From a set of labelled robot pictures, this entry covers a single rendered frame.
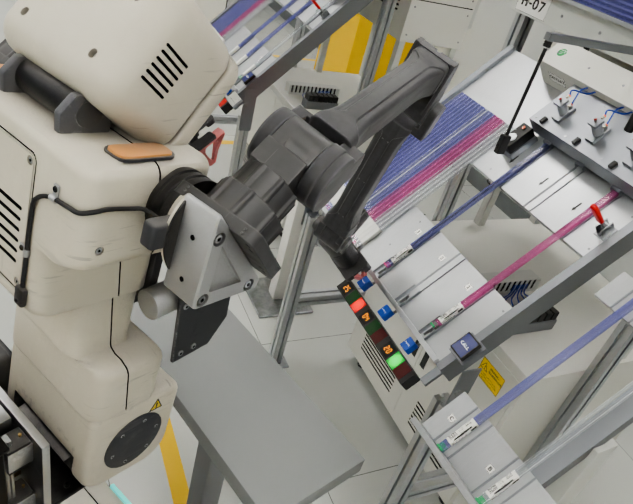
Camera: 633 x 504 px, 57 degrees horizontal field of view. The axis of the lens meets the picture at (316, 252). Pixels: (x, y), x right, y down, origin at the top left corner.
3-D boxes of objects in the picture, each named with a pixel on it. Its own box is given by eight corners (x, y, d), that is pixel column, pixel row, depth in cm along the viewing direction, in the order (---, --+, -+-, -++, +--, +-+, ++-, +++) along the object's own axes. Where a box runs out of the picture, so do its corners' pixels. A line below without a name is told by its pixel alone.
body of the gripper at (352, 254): (352, 241, 144) (339, 225, 139) (371, 267, 137) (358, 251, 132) (331, 257, 145) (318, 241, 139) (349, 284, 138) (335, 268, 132)
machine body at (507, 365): (440, 522, 175) (529, 381, 141) (342, 355, 225) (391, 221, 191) (587, 475, 204) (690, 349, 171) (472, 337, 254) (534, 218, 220)
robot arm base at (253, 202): (170, 187, 61) (251, 244, 56) (222, 134, 63) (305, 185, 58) (200, 228, 68) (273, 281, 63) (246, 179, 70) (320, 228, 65)
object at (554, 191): (588, 269, 125) (584, 257, 121) (427, 132, 171) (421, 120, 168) (717, 175, 122) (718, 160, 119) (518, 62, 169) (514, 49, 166)
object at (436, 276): (444, 367, 125) (440, 361, 123) (323, 204, 172) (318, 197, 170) (517, 314, 124) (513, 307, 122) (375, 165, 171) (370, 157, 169)
